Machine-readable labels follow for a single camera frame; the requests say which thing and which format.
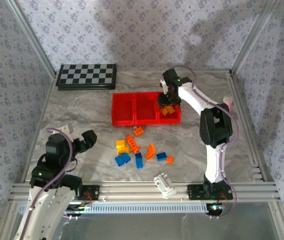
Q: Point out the orange square lego brick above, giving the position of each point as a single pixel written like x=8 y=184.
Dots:
x=138 y=131

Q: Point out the orange curved lego piece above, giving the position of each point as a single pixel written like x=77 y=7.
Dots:
x=151 y=151

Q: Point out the small orange lego brick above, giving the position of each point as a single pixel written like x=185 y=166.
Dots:
x=169 y=159

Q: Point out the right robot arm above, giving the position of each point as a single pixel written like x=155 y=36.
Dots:
x=214 y=160

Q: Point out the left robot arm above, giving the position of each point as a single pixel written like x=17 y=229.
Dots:
x=44 y=215

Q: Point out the yellow lego brick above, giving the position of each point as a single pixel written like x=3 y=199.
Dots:
x=164 y=112
x=170 y=109
x=123 y=150
x=120 y=143

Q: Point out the red plastic bin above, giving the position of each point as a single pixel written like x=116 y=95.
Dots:
x=123 y=110
x=171 y=119
x=145 y=110

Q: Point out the long orange lego brick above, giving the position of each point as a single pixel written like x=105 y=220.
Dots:
x=133 y=144

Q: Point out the pink toy microphone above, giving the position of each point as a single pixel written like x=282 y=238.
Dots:
x=228 y=100

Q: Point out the tall blue lego brick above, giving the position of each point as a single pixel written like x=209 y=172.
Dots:
x=138 y=161

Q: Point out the folded chessboard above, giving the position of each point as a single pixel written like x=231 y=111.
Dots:
x=86 y=75

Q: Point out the white plastic gadget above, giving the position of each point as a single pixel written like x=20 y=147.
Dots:
x=164 y=186

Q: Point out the aluminium side frame rail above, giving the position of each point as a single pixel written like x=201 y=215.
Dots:
x=40 y=125
x=242 y=105

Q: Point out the aluminium front frame rail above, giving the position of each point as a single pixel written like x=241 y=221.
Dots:
x=131 y=191

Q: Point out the aluminium upright post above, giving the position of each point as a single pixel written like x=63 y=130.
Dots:
x=254 y=37
x=32 y=37

